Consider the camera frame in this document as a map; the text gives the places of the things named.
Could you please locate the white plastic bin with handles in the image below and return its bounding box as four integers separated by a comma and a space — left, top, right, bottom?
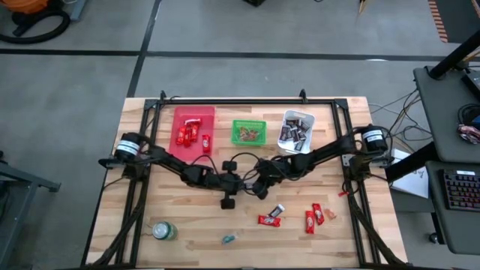
277, 109, 317, 155

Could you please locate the black metal rig frame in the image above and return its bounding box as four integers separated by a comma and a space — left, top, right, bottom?
80, 88, 409, 269

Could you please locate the pink plastic bin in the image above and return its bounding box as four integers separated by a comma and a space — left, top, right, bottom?
168, 105, 217, 163

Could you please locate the black floor mat striped edge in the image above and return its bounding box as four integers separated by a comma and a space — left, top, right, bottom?
427, 0, 480, 44

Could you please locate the green Sprite can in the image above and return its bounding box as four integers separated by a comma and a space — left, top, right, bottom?
151, 220, 179, 242

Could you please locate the black vacuum hose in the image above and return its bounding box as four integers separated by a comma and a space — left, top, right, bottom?
0, 9, 72, 45

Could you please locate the teal gummy in clear wrapper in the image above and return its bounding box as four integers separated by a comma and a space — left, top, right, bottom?
220, 232, 240, 246

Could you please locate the grey metal stand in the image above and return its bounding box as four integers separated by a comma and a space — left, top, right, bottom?
0, 149, 62, 263

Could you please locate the white paper sheet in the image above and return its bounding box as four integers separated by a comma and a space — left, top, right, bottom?
389, 148, 431, 200

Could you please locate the black slanted support beam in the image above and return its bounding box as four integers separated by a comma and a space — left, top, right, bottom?
385, 141, 440, 184
427, 29, 480, 80

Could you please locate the colourful candy bag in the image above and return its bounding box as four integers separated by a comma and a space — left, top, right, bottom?
457, 124, 480, 146

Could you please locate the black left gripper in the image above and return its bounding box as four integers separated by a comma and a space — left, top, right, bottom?
194, 160, 247, 210

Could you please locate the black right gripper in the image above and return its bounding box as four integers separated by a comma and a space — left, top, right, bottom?
243, 156, 301, 201

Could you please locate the orange shop vacuum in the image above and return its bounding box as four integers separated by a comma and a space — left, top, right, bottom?
9, 0, 52, 16

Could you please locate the backlit computer keyboard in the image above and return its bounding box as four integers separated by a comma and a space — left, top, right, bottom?
442, 168, 480, 213

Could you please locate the green plastic mesh basket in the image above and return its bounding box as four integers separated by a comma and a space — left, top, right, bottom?
230, 118, 268, 146

